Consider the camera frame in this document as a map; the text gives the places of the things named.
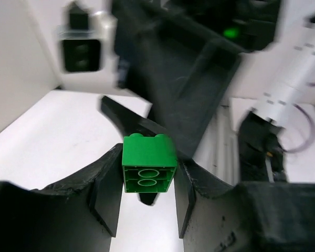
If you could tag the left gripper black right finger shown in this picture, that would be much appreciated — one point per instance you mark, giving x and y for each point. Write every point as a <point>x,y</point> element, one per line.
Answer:
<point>251,216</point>

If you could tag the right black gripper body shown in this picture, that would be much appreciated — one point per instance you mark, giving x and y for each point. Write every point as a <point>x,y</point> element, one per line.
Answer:
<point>189,43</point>

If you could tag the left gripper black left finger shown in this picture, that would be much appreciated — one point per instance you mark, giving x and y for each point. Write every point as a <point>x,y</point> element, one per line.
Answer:
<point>77,213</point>

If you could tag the green 2x2 tall lego brick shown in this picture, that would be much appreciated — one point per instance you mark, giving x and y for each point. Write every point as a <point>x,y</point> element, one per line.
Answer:
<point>148,163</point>

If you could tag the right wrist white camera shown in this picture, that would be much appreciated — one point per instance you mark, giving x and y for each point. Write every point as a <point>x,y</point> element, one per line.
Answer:
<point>87,59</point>

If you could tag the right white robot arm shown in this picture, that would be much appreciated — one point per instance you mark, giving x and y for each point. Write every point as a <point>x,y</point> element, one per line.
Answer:
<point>266,118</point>

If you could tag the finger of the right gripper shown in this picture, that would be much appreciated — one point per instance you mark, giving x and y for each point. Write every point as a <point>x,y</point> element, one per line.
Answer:
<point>196,79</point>
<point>129,122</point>

